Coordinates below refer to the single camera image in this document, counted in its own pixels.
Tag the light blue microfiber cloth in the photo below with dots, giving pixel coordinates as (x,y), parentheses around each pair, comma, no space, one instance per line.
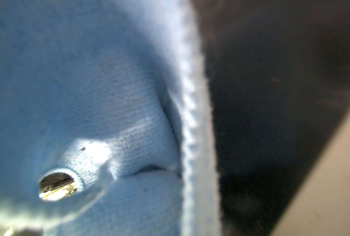
(105,120)

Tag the blue framed drawing tablet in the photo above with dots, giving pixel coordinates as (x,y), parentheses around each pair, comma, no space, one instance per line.
(279,81)

